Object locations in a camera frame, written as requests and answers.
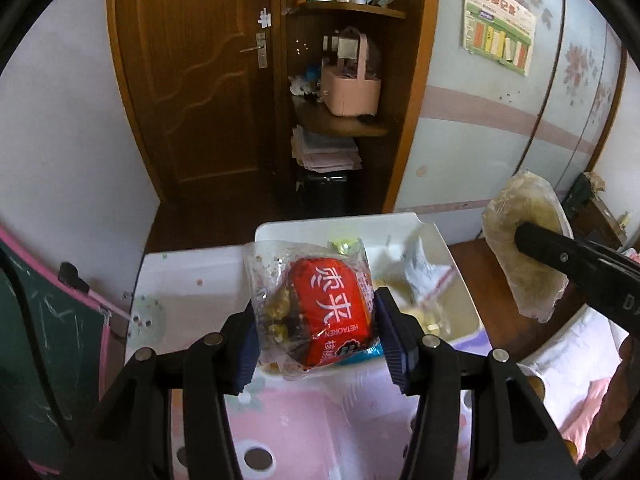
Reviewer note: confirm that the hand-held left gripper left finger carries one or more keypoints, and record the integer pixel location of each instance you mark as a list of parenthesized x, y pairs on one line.
[(247, 355)]

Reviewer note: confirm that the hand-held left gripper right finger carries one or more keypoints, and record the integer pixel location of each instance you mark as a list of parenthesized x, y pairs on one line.
[(390, 340)]

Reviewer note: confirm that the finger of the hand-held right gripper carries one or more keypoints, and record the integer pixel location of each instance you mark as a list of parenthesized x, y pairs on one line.
[(560, 252)]

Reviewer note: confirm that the clear packet of yellow crisps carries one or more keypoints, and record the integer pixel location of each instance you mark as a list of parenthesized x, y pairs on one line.
[(525, 210)]

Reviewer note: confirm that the clear packet with red label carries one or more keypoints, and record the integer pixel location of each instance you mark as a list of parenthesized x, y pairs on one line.
[(330, 305)]

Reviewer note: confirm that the white plastic bin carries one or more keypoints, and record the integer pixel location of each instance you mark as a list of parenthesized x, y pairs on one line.
[(300, 232)]

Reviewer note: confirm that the person's right forearm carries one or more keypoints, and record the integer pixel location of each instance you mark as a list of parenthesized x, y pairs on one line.
[(631, 370)]

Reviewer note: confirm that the light blue snack packet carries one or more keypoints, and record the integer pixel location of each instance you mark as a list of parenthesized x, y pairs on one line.
[(367, 352)]

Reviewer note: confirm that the dark green cloth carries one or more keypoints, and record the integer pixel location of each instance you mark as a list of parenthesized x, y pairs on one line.
[(585, 192)]

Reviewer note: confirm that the white and pink blanket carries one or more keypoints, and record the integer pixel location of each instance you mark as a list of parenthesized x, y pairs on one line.
[(575, 360)]

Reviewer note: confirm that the clear packet with red stripe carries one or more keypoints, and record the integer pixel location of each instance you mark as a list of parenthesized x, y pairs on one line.
[(425, 265)]

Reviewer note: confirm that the pink cartoon table mat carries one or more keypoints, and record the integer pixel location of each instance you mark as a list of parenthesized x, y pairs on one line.
[(310, 420)]

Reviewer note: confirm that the floral sliding wardrobe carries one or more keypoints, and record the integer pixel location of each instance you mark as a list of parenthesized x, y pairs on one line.
[(475, 135)]

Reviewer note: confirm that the black suitcase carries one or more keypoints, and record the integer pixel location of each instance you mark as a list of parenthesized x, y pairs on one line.
[(322, 192)]

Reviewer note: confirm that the black clip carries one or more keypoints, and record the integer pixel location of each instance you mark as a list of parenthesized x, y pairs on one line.
[(72, 275)]

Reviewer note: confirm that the stack of folded cloths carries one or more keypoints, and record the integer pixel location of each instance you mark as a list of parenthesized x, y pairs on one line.
[(325, 150)]

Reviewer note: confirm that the wooden corner shelf unit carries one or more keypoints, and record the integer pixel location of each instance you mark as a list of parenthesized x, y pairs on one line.
[(410, 85)]

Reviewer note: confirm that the small toys on shelf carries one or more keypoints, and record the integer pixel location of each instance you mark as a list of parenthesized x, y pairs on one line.
[(302, 82)]

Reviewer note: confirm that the brown wooden door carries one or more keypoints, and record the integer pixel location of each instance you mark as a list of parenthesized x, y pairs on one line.
[(190, 85)]

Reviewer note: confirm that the white door latch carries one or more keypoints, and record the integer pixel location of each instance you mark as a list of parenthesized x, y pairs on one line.
[(264, 16)]

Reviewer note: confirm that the green chalkboard with pink frame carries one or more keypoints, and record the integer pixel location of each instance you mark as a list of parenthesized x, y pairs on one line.
[(40, 320)]

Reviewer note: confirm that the wall poster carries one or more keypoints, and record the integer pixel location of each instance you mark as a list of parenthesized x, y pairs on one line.
[(500, 25)]

